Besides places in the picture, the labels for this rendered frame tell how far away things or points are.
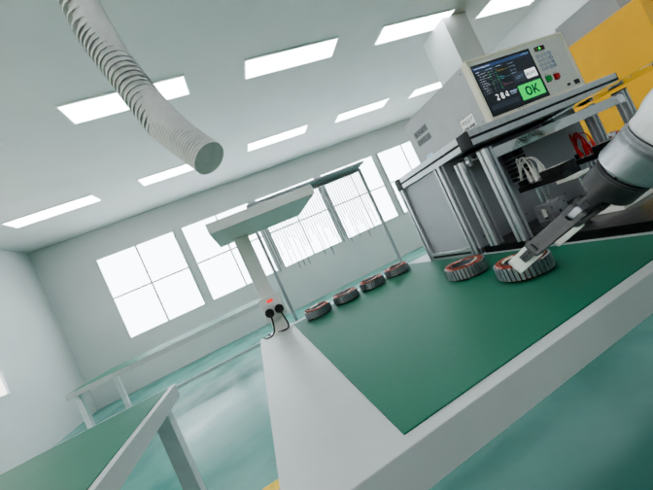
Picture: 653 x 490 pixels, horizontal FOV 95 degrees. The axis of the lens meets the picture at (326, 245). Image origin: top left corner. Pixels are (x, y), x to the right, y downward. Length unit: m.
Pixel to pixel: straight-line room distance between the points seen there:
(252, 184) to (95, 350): 4.60
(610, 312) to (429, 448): 0.32
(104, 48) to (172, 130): 0.51
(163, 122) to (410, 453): 1.49
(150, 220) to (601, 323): 7.29
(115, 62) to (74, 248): 6.24
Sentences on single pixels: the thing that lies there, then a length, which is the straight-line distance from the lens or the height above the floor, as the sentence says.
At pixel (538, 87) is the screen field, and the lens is 1.28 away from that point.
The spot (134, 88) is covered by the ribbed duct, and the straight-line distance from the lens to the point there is 1.74.
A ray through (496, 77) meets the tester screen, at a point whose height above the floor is 1.24.
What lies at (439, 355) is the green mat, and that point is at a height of 0.75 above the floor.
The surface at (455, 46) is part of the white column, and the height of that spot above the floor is 2.84.
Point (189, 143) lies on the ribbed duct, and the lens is 1.47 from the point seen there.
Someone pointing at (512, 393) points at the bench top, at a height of 0.73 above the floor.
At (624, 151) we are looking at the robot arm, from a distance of 0.59.
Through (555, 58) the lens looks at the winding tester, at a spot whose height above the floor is 1.24.
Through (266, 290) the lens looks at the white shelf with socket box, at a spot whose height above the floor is 0.93.
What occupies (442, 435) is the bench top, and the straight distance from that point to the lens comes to 0.41.
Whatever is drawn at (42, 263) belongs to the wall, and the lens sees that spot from 8.04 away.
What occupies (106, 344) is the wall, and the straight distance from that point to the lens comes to 7.60.
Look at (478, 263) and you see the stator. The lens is 0.87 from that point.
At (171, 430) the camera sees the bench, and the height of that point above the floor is 0.62.
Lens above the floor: 0.98
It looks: 1 degrees up
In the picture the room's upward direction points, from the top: 25 degrees counter-clockwise
